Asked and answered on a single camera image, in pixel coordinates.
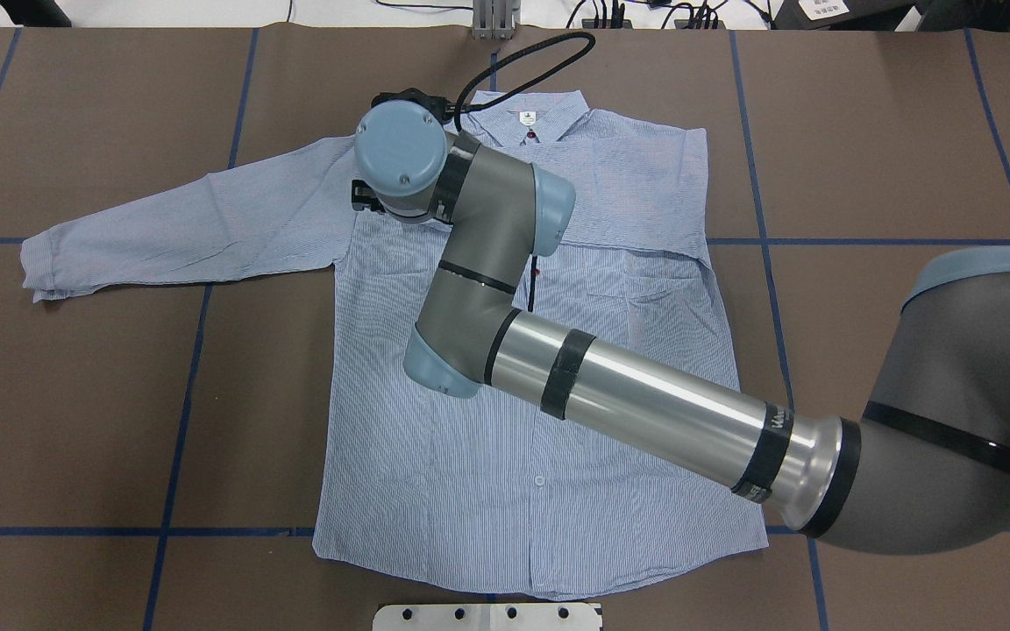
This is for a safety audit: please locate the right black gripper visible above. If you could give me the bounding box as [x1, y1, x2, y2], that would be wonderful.
[350, 179, 385, 215]

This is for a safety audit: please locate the light blue striped shirt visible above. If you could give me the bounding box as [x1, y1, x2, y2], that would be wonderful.
[20, 91, 768, 600]

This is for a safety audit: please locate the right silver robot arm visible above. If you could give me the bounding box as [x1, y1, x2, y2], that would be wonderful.
[354, 91, 1010, 556]

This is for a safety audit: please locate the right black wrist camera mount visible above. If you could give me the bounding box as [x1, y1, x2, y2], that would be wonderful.
[370, 88, 457, 124]

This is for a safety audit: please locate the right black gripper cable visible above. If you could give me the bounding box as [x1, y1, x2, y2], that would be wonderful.
[444, 32, 597, 117]

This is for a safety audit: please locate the aluminium frame post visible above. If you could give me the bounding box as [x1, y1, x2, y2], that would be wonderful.
[472, 0, 521, 40]

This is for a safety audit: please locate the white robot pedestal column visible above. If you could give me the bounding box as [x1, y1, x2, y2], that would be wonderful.
[372, 602, 605, 630]

